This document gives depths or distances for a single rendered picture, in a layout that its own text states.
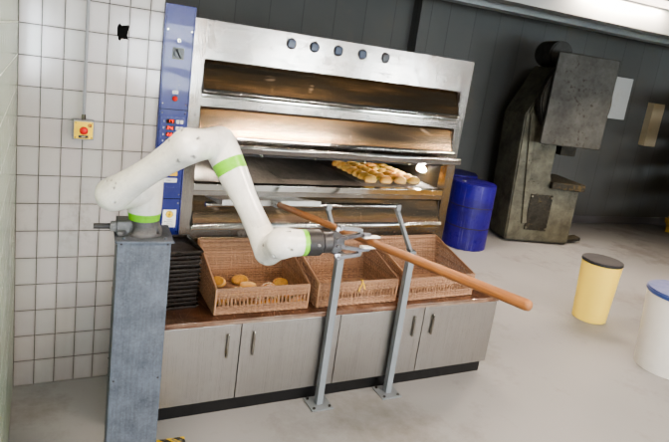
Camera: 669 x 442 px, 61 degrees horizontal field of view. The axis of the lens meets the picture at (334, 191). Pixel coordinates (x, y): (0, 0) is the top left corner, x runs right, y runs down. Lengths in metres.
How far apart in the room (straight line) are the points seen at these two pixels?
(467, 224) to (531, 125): 1.56
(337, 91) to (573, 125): 4.52
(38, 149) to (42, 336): 1.05
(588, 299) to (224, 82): 3.82
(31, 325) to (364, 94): 2.35
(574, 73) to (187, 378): 5.82
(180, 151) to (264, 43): 1.58
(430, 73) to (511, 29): 4.62
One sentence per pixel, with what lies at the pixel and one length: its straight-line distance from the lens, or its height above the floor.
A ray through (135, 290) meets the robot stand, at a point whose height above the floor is 1.00.
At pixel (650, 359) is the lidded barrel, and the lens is 5.15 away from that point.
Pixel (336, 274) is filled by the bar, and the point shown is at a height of 0.83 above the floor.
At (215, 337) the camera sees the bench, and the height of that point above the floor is 0.48.
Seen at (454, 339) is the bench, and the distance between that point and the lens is 4.01.
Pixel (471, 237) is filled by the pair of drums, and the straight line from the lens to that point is 7.01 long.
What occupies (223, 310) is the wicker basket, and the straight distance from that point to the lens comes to 3.17.
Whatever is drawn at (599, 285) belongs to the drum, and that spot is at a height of 0.38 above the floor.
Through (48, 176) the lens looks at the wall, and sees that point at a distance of 3.30.
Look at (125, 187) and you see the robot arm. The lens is 2.14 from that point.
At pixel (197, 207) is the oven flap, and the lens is 3.45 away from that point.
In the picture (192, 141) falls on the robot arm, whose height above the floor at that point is 1.65.
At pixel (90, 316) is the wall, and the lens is 3.59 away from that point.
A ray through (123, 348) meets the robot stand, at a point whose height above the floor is 0.74.
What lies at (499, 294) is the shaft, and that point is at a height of 1.45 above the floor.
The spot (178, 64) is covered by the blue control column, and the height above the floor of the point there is 1.84.
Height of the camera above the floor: 1.97
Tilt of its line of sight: 13 degrees down
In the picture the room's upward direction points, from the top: 8 degrees clockwise
